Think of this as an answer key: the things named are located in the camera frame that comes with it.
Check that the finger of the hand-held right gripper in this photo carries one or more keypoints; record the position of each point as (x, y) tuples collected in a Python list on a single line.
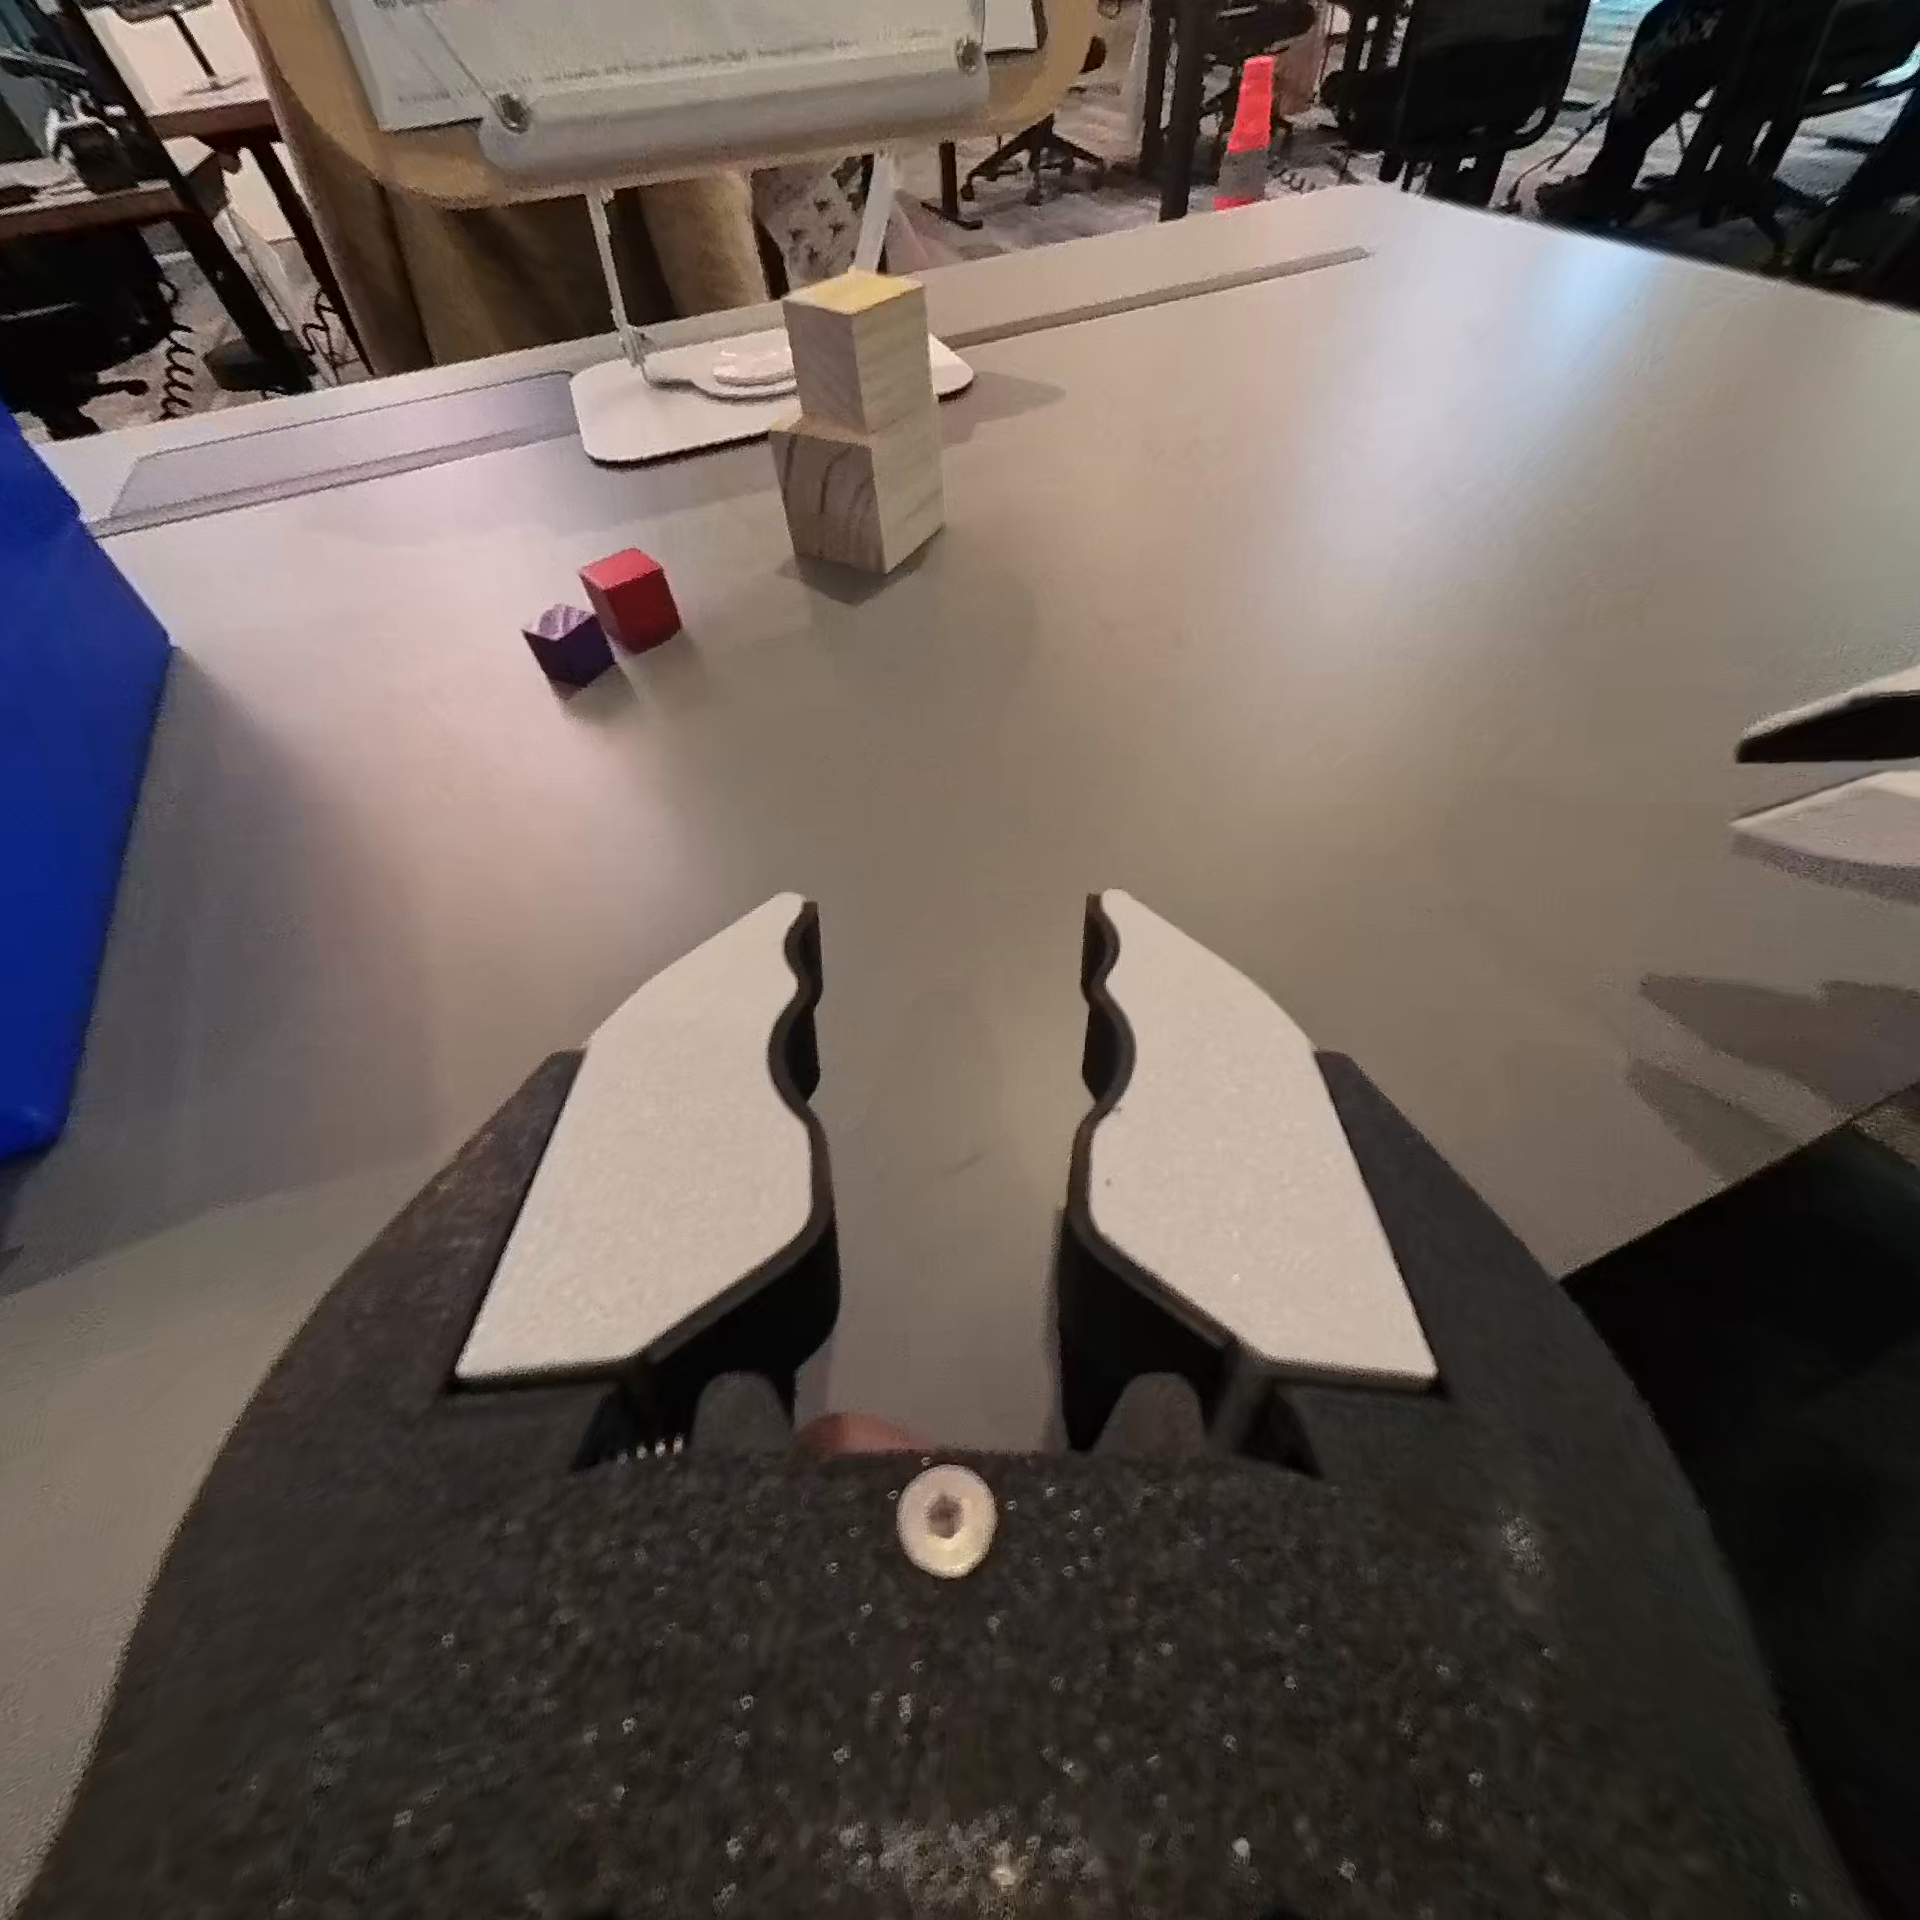
[(1860, 825), (1860, 729)]

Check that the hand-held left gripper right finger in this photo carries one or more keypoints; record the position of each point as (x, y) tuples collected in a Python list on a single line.
[(1245, 1185)]

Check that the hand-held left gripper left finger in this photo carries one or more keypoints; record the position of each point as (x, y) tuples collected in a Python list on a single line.
[(661, 1185)]

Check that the small purple cube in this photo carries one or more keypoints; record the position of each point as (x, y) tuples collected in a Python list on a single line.
[(567, 644)]

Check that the small red cube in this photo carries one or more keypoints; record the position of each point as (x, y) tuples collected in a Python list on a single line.
[(630, 600)]

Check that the smaller straight-grained wooden cube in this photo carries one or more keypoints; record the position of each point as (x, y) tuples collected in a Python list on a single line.
[(854, 352)]

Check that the blue plastic bin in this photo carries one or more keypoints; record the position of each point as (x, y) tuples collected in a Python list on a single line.
[(68, 825)]

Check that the black office chair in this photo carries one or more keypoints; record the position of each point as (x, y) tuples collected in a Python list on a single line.
[(1470, 90)]

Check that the white document stand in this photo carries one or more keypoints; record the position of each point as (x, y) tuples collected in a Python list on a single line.
[(661, 413)]

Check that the orange traffic cone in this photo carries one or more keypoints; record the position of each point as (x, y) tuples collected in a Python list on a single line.
[(1248, 134)]

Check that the dark wooden desk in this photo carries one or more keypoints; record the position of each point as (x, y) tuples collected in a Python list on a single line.
[(1178, 90)]

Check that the beige cloth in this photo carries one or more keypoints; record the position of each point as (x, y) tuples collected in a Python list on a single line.
[(451, 271)]

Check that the white patterned cloth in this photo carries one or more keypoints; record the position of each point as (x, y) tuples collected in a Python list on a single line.
[(811, 219)]

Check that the plywood board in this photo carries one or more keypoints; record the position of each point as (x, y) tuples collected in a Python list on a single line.
[(435, 172)]

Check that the printed instruction sheet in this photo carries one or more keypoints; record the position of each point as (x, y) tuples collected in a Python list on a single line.
[(674, 61)]

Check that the wooden desk with black frame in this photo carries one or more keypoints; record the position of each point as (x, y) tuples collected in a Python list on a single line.
[(90, 211)]

